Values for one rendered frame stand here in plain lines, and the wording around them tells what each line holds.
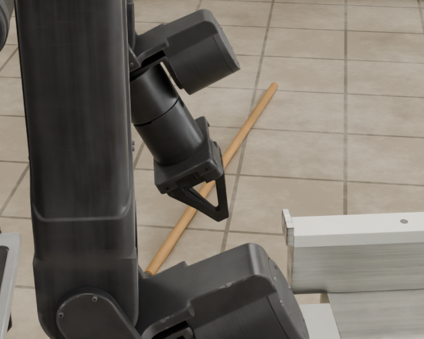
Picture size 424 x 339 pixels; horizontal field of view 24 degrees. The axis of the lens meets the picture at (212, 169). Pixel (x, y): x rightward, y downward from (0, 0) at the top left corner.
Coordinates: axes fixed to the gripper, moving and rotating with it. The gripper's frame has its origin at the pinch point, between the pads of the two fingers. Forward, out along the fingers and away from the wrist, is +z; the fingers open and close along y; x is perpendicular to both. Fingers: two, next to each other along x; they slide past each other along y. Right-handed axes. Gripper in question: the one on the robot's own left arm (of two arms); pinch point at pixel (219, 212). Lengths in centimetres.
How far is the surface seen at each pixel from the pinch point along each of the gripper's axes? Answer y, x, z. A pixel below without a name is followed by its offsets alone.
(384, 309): -27.6, -13.4, -0.9
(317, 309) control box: -26.9, -8.5, -3.3
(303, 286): -25.0, -8.1, -4.5
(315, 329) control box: -29.6, -8.0, -3.6
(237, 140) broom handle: 164, 19, 76
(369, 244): -24.9, -14.6, -5.6
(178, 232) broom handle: 115, 36, 67
